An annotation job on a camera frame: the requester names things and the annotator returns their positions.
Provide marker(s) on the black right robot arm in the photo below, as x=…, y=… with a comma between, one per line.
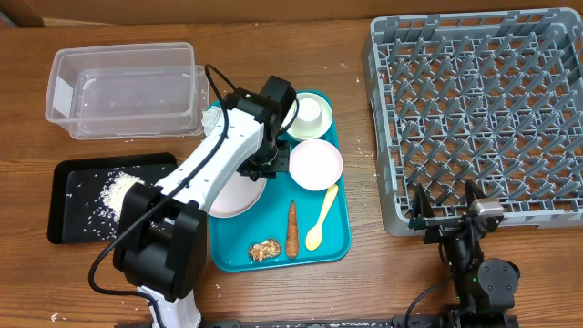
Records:
x=485, y=289

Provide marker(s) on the pile of white rice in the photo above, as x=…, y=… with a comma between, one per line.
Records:
x=94, y=200

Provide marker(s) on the clear plastic bin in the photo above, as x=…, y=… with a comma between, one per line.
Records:
x=152, y=90

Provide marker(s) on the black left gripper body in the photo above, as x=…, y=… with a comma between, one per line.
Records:
x=273, y=158

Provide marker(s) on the yellow plastic spoon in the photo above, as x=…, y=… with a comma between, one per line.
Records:
x=315, y=234

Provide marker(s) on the cream cup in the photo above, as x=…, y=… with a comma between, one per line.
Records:
x=309, y=114

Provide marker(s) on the small pink plate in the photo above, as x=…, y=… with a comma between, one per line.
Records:
x=315, y=164

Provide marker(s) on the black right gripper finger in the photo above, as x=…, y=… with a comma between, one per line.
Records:
x=422, y=208
x=472, y=192

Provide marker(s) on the grey dishwasher rack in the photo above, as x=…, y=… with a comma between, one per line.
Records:
x=492, y=97

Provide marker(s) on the crumpled white napkin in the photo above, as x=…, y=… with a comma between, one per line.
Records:
x=211, y=118

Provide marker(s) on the brown carrot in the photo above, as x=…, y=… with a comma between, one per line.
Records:
x=292, y=239

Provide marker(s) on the granola bar piece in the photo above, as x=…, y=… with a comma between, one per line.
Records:
x=264, y=250

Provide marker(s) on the large pink plate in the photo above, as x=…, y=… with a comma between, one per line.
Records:
x=239, y=194

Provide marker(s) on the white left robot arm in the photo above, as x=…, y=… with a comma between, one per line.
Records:
x=162, y=237

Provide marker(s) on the cream bowl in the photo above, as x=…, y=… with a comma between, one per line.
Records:
x=301, y=135

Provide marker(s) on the black tray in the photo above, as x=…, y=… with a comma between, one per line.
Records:
x=149, y=167

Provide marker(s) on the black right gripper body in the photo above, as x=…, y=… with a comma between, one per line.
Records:
x=440, y=228

